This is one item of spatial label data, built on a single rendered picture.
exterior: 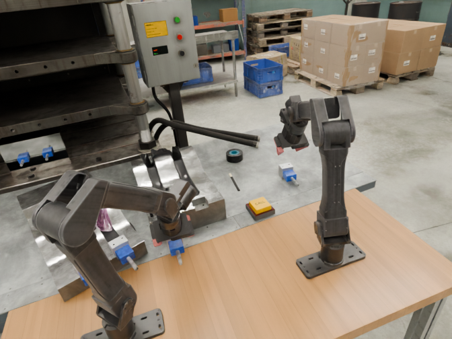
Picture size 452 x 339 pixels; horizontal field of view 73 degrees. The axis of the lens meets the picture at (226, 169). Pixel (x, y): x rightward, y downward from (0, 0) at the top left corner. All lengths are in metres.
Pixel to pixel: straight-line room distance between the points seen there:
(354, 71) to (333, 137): 3.95
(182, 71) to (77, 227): 1.31
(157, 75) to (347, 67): 3.33
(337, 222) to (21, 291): 0.93
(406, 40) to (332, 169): 4.55
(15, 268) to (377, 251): 1.13
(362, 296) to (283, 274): 0.21
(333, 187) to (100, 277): 0.59
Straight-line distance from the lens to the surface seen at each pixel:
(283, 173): 1.28
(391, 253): 1.06
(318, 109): 0.81
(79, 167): 1.73
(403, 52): 5.32
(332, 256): 0.94
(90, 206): 0.60
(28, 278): 1.17
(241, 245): 1.02
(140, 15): 1.70
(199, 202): 1.09
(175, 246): 0.99
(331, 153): 0.82
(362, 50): 4.74
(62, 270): 1.04
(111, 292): 0.75
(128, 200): 0.68
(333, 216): 0.88
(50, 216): 0.61
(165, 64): 1.74
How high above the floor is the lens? 1.52
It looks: 31 degrees down
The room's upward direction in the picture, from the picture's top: 5 degrees counter-clockwise
